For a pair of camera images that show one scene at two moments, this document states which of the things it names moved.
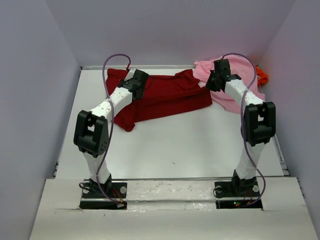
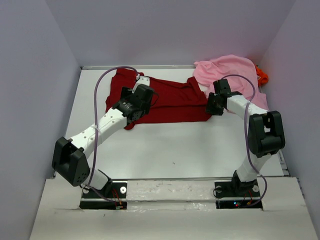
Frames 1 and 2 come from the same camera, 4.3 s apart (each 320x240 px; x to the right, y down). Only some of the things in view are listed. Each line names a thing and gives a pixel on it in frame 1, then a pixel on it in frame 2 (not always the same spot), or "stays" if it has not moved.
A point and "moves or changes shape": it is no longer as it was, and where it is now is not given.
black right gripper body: [212, 84] → [212, 106]
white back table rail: [146, 68] stays
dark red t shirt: [164, 95] moves or changes shape
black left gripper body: [141, 94] → [126, 94]
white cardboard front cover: [170, 210] stays
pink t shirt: [240, 66] stays
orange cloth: [264, 78] stays
